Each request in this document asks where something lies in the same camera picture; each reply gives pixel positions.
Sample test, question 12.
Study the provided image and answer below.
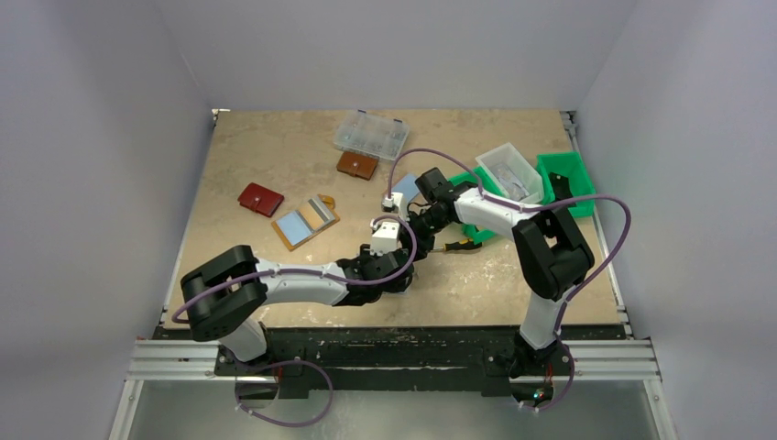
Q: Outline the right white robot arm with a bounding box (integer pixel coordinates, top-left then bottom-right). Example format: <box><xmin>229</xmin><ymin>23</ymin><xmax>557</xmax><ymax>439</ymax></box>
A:
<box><xmin>410</xmin><ymin>168</ymin><xmax>595</xmax><ymax>368</ymax></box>

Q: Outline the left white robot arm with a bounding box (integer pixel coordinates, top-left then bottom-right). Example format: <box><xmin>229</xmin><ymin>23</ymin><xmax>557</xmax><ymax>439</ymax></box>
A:
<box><xmin>171</xmin><ymin>245</ymin><xmax>416</xmax><ymax>362</ymax></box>

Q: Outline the open pink card holder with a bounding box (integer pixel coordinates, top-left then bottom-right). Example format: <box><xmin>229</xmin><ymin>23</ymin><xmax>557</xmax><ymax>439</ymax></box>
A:
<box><xmin>391</xmin><ymin>173</ymin><xmax>420</xmax><ymax>203</ymax></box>

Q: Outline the open orange card holder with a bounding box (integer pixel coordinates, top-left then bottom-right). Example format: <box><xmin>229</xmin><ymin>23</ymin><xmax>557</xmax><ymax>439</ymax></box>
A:
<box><xmin>271</xmin><ymin>194</ymin><xmax>340</xmax><ymax>251</ymax></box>

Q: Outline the brown leather card holder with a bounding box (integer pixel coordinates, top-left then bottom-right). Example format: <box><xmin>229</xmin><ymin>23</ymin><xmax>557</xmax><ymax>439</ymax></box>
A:
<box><xmin>335</xmin><ymin>151</ymin><xmax>378</xmax><ymax>181</ymax></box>

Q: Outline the red leather card holder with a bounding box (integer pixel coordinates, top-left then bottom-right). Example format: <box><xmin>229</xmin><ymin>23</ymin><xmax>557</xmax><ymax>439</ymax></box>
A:
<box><xmin>237</xmin><ymin>182</ymin><xmax>285</xmax><ymax>218</ymax></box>

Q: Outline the black yellow screwdriver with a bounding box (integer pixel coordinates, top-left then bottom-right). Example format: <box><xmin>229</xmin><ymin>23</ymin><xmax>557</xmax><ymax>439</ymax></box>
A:
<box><xmin>432</xmin><ymin>238</ymin><xmax>483</xmax><ymax>252</ymax></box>

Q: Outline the green bin with yellow items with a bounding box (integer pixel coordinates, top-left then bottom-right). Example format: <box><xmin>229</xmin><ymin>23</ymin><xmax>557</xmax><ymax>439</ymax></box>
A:
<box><xmin>449</xmin><ymin>167</ymin><xmax>505</xmax><ymax>244</ymax></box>

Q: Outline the white plastic bin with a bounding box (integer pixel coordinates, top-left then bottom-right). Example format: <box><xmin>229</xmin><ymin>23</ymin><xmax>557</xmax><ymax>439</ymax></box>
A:
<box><xmin>476</xmin><ymin>142</ymin><xmax>544</xmax><ymax>204</ymax></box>

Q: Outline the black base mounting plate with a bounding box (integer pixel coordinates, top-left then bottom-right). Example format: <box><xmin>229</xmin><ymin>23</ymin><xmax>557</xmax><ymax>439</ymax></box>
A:
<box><xmin>151</xmin><ymin>325</ymin><xmax>593</xmax><ymax>402</ymax></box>

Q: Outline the clear plastic organizer box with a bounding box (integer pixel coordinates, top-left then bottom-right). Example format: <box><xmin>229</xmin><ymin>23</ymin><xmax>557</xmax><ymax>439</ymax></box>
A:
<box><xmin>333</xmin><ymin>110</ymin><xmax>410</xmax><ymax>161</ymax></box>

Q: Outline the green bin with black item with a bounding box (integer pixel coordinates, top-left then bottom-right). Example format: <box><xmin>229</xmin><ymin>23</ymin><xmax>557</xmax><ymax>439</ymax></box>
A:
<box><xmin>536</xmin><ymin>151</ymin><xmax>596</xmax><ymax>204</ymax></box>

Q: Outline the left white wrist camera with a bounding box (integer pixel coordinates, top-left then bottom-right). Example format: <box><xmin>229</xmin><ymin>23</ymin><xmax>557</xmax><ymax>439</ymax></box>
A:
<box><xmin>369</xmin><ymin>221</ymin><xmax>401</xmax><ymax>256</ymax></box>

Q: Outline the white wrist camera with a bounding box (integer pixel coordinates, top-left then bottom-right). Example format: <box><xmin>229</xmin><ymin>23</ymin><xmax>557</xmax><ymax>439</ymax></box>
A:
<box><xmin>369</xmin><ymin>221</ymin><xmax>401</xmax><ymax>256</ymax></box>
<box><xmin>381</xmin><ymin>192</ymin><xmax>409</xmax><ymax>220</ymax></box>

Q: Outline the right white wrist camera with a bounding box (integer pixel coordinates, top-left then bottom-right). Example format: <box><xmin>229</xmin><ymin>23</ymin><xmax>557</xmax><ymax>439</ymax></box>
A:
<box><xmin>381</xmin><ymin>192</ymin><xmax>409</xmax><ymax>220</ymax></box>

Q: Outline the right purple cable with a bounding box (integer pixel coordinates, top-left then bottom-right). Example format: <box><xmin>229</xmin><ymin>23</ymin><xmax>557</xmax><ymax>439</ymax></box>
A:
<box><xmin>386</xmin><ymin>148</ymin><xmax>632</xmax><ymax>414</ymax></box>

